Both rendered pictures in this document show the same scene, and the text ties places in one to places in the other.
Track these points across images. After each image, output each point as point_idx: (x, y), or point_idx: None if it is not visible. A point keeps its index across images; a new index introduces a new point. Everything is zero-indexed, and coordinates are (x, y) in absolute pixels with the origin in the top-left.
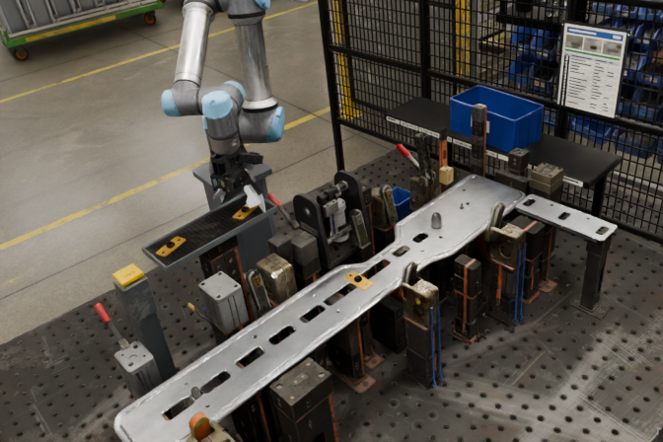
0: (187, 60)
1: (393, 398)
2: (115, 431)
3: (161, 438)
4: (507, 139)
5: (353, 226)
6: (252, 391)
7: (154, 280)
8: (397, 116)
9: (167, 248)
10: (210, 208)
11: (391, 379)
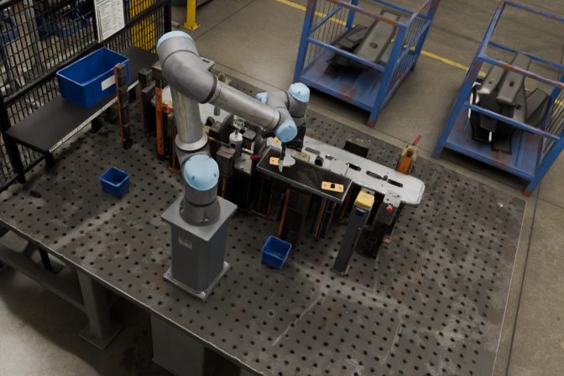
0: (263, 103)
1: None
2: (420, 202)
3: (411, 182)
4: (127, 75)
5: None
6: (369, 160)
7: (243, 342)
8: (54, 141)
9: (335, 187)
10: (211, 253)
11: None
